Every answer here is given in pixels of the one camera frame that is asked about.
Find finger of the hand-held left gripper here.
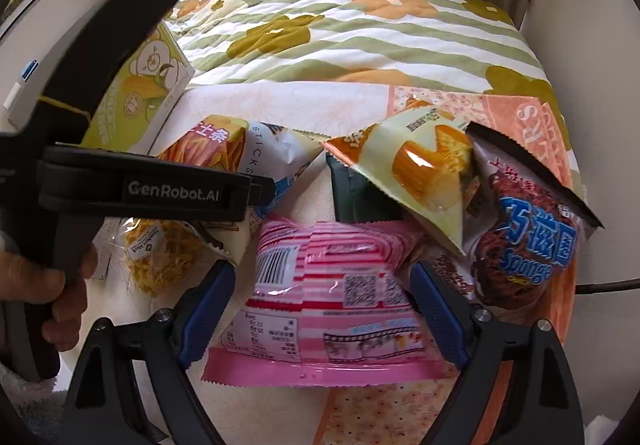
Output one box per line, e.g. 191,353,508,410
226,172,277,223

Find orange white fries packet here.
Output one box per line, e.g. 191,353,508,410
156,114,324,267

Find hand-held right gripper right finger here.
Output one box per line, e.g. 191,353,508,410
410,260,587,445

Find clear waffle snack packet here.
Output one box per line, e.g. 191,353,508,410
99,216,252,299

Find person's left hand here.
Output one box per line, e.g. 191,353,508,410
0,246,99,353

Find white blue tube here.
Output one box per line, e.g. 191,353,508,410
0,56,42,127

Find dark green snack packet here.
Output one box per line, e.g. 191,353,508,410
325,152,409,227

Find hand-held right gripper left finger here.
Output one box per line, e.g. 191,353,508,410
62,260,237,445

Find green cardboard box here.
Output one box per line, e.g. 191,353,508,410
80,19,197,157

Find floral striped blanket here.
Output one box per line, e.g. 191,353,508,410
164,0,572,152

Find pink striped snack packet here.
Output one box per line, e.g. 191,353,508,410
200,216,472,384

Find cream cake snack packet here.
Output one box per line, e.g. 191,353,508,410
321,98,477,257

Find white brown print snack packet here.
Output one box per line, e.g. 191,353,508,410
424,251,477,299

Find brown chocolate sponge packet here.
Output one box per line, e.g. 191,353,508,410
464,122,607,312

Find black cable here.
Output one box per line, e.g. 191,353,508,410
574,276,640,297

